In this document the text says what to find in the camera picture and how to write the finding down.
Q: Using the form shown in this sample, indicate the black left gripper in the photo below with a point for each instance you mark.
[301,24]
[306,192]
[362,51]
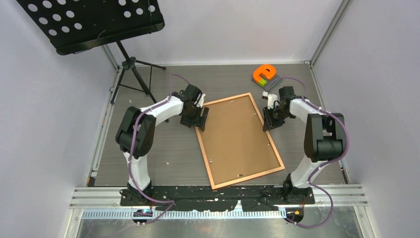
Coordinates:
[194,122]

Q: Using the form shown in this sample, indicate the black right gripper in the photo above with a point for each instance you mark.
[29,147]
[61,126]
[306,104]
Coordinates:
[270,123]

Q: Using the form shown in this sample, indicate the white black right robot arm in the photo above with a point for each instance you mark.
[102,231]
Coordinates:
[325,137]

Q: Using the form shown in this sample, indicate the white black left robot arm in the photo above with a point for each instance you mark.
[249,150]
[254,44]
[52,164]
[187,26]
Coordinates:
[136,134]

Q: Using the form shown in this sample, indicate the grey building baseplate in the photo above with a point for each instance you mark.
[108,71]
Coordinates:
[271,83]

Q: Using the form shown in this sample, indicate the green building brick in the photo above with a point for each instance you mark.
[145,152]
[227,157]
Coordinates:
[262,83]

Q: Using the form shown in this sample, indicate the orange letter toy block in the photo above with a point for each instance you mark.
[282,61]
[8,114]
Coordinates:
[266,70]

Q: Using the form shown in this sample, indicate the black perforated music stand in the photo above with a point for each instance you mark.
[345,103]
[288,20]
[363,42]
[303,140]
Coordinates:
[75,26]

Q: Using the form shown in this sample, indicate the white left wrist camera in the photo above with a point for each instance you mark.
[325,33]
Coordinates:
[200,100]

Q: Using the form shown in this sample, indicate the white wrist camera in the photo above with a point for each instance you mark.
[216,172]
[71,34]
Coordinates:
[200,100]
[271,99]

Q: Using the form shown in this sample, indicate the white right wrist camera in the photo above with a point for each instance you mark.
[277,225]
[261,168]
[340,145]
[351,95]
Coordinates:
[271,99]

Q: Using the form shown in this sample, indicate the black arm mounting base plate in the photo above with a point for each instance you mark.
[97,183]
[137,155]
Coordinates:
[204,198]

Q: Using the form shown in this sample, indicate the aluminium front rail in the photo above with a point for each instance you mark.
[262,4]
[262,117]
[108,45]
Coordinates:
[104,202]

